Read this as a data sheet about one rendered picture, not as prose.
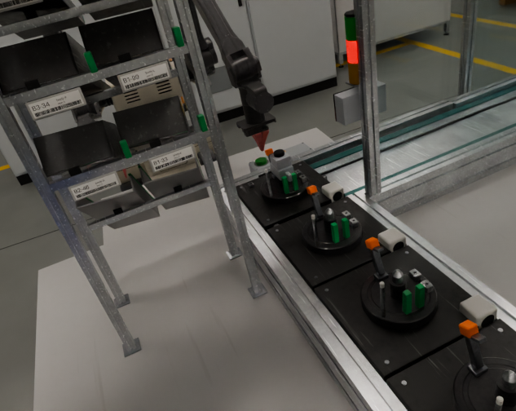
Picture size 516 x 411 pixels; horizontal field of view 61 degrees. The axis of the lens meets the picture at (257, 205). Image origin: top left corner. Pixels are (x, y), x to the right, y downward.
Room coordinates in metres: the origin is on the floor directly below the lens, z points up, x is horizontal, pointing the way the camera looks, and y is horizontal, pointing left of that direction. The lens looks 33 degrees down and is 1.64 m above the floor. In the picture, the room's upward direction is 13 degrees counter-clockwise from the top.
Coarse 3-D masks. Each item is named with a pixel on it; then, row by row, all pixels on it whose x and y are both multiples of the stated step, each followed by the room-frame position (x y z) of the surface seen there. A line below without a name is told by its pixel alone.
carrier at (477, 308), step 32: (384, 256) 0.70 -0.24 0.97; (416, 256) 0.68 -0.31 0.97; (320, 288) 0.65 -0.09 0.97; (352, 288) 0.63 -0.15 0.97; (384, 288) 0.53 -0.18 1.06; (416, 288) 0.54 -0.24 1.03; (448, 288) 0.57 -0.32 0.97; (352, 320) 0.55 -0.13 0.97; (384, 320) 0.52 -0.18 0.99; (416, 320) 0.50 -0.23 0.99; (448, 320) 0.50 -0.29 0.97; (480, 320) 0.48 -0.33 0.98; (384, 352) 0.47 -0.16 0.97; (416, 352) 0.45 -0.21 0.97
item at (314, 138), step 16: (272, 144) 1.58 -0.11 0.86; (288, 144) 1.55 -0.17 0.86; (320, 144) 1.49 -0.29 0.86; (240, 160) 1.51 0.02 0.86; (240, 176) 1.39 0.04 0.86; (160, 208) 1.30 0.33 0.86; (176, 208) 1.27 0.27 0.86; (192, 208) 1.25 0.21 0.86; (144, 224) 1.22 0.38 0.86; (112, 240) 1.17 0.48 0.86
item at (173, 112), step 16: (176, 96) 0.84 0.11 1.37; (128, 112) 0.83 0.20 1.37; (144, 112) 0.83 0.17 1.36; (160, 112) 0.83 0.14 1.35; (176, 112) 0.83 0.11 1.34; (128, 128) 0.82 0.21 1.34; (144, 128) 0.82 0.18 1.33; (160, 128) 0.82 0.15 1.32; (176, 128) 0.82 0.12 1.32; (128, 144) 0.80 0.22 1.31; (144, 144) 0.80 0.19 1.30
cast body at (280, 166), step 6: (276, 150) 1.06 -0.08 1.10; (282, 150) 1.06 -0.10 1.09; (270, 156) 1.06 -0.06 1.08; (276, 156) 1.04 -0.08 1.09; (282, 156) 1.04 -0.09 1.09; (288, 156) 1.04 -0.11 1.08; (276, 162) 1.02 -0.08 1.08; (282, 162) 1.03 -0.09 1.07; (288, 162) 1.03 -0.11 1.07; (276, 168) 1.03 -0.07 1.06; (282, 168) 1.03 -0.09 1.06; (288, 168) 1.03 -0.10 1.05; (276, 174) 1.04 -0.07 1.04; (282, 174) 1.02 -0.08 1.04; (288, 174) 1.01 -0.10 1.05; (288, 180) 1.01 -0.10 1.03
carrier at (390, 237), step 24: (312, 216) 0.76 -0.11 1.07; (336, 216) 0.81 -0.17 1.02; (360, 216) 0.86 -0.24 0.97; (288, 240) 0.83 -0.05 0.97; (312, 240) 0.79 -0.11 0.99; (336, 240) 0.76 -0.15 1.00; (360, 240) 0.77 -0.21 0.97; (384, 240) 0.73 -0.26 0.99; (312, 264) 0.73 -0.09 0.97; (336, 264) 0.71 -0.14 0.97; (360, 264) 0.69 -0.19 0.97; (312, 288) 0.66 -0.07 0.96
